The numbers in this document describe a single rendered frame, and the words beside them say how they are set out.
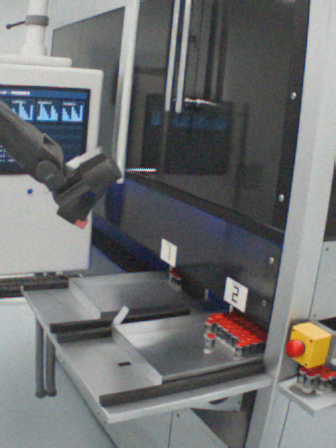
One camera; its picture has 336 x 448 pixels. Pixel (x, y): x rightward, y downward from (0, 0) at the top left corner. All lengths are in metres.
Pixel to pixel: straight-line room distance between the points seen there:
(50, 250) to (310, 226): 1.10
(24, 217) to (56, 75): 0.51
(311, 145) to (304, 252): 0.22
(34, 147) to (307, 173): 0.53
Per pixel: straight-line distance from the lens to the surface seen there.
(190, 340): 1.31
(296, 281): 1.09
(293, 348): 1.07
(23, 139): 0.89
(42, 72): 1.80
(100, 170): 0.92
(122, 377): 1.13
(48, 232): 1.88
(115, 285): 1.62
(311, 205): 1.06
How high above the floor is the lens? 1.46
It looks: 14 degrees down
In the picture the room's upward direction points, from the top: 5 degrees clockwise
